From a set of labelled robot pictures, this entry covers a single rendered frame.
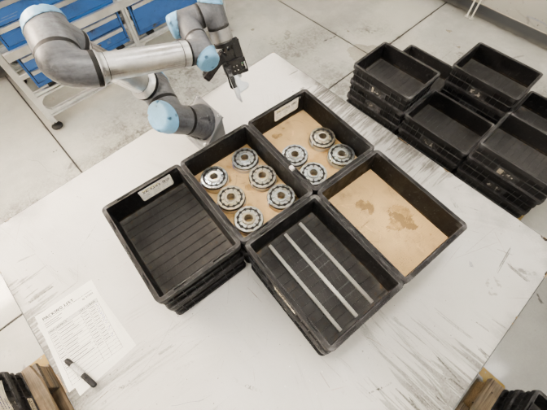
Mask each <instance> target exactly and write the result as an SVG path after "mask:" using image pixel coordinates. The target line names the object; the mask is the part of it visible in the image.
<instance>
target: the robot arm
mask: <svg viewBox="0 0 547 410"><path fill-rule="evenodd" d="M166 22H167V25H168V28H169V30H170V32H171V34H172V35H173V37H174V38H175V39H179V38H180V39H181V38H182V40H183V41H173V42H167V43H161V44H155V45H149V46H139V47H133V48H127V49H121V50H110V51H108V50H105V49H104V48H102V47H101V46H98V45H97V44H95V43H93V42H92V41H90V39H89V36H88V35H87V33H86V32H84V31H83V30H81V29H79V28H78V27H76V26H74V25H73V24H70V23H69V22H68V19H67V17H66V15H65V14H64V13H63V12H62V11H61V10H60V9H59V8H57V7H54V6H52V5H49V4H39V5H33V6H30V7H28V8H27V9H25V10H24V11H23V13H22V14H21V16H20V27H21V29H22V34H23V36H24V37H25V39H26V41H27V43H28V46H29V48H30V50H31V51H32V54H33V57H34V58H35V62H36V64H37V66H38V67H39V69H40V70H41V72H42V73H43V74H44V75H45V76H47V77H48V78H50V79H51V80H52V81H54V82H56V83H59V84H61V85H65V86H68V87H73V88H79V89H93V88H99V87H104V86H106V85H107V83H108V82H109V81H110V82H113V83H115V84H117V85H119V86H122V87H124V88H126V89H128V90H130V91H132V93H133V95H134V96H135V97H136V98H138V99H141V100H142V101H144V102H146V103H147V106H148V110H147V114H148V115H149V116H148V120H149V123H150V125H151V127H152V128H153V129H154V130H156V131H157V132H160V133H166V134H182V135H188V136H190V137H192V138H194V139H196V140H202V141H203V140H206V139H208V138H210V137H211V135H212V133H213V131H214V129H215V123H216V121H215V116H214V113H213V111H212V109H211V107H209V106H208V105H206V104H202V103H197V104H195V105H191V106H187V105H182V104H181V103H180V101H179V100H178V98H177V95H176V94H175V93H174V91H173V88H172V86H171V85H170V84H169V81H168V78H167V77H166V75H165V74H164V73H163V72H164V71H169V70H173V69H178V68H186V67H190V66H195V65H197V67H198V68H199V69H200V70H201V71H203V78H204V79H205V80H206V81H210V80H211V79H212V78H213V77H214V75H215V73H216V72H217V70H218V69H219V68H220V66H221V65H222V67H223V69H224V72H225V74H226V77H227V80H228V82H229V85H230V88H231V89H233V90H234V92H235V95H236V98H237V99H238V100H239V101H240V102H242V101H243V100H242V98H241V95H240V94H241V93H242V92H243V91H244V90H245V89H247V88H248V87H249V84H248V82H247V81H241V79H240V77H241V76H242V73H244V72H248V68H246V67H247V63H246V60H245V57H244V56H243V52H242V49H241V46H240V43H239V40H238V38H237V37H233V34H232V32H231V29H230V25H229V21H228V19H227V16H226V13H225V8H224V6H223V2H222V0H197V2H196V3H195V4H193V5H190V6H188V7H184V8H182V9H180V10H175V11H174V12H171V13H170V14H168V15H166ZM204 28H208V31H209V34H210V37H211V39H212V43H213V44H214V45H213V44H212V43H211V41H210V40H209V38H208V36H207V34H206V33H205V31H204V30H203V29H204ZM227 47H228V49H227ZM216 49H221V50H223V51H221V50H219V51H218V52H217V51H216ZM224 52H225V53H224ZM243 61H245V64H246V67H245V65H244V62H243ZM235 81H236V82H237V84H236V82H235Z"/></svg>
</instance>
